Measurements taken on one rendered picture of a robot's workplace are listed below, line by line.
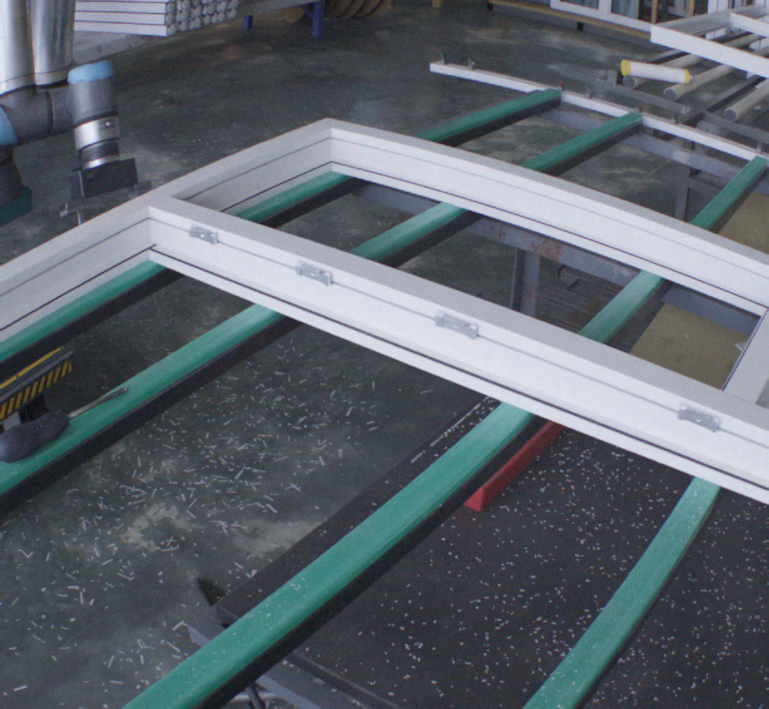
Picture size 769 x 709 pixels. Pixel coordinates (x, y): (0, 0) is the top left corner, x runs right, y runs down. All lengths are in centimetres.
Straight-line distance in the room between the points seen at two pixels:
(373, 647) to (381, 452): 133
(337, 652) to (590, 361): 44
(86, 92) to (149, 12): 383
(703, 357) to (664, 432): 68
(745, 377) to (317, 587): 51
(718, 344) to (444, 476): 89
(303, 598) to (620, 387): 40
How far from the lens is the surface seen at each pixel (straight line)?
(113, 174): 168
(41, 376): 217
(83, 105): 167
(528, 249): 154
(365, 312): 112
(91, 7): 597
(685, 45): 341
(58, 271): 125
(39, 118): 176
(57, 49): 202
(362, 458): 238
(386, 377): 267
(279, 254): 118
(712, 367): 164
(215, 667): 74
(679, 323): 175
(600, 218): 141
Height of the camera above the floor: 144
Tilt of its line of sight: 31 degrees down
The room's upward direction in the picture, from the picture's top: 3 degrees clockwise
